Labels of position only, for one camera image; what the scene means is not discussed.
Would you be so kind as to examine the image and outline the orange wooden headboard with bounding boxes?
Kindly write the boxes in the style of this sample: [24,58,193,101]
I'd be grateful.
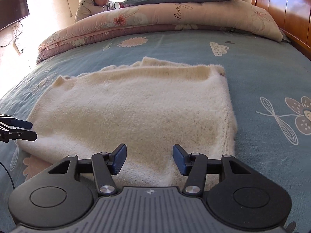
[252,0,310,58]

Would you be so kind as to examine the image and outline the white red cylindrical can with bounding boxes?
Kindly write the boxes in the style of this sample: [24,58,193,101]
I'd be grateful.
[113,2,125,10]

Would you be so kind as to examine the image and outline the cream knit sweater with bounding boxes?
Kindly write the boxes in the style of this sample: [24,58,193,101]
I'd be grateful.
[17,57,237,187]

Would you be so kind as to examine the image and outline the black wall television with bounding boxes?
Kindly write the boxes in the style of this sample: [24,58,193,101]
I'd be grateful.
[0,0,30,30]

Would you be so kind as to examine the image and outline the black cable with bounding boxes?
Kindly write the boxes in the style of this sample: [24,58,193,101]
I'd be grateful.
[0,161,17,192]

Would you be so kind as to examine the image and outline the black wall cables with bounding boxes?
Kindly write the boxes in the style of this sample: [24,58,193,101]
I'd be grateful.
[0,20,25,49]

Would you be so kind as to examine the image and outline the white wall power socket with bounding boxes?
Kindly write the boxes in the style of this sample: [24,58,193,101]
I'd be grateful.
[14,39,24,54]

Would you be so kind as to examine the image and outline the person in beige jacket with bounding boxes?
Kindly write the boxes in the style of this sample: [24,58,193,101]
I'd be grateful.
[75,0,111,22]

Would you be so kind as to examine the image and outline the pink floral quilt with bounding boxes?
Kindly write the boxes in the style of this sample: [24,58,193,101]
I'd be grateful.
[36,3,219,65]

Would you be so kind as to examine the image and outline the blue floral bed sheet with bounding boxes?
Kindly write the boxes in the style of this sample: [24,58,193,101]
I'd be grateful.
[1,30,310,232]

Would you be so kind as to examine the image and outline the cream floral pillow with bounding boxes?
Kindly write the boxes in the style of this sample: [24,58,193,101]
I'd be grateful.
[174,0,285,42]

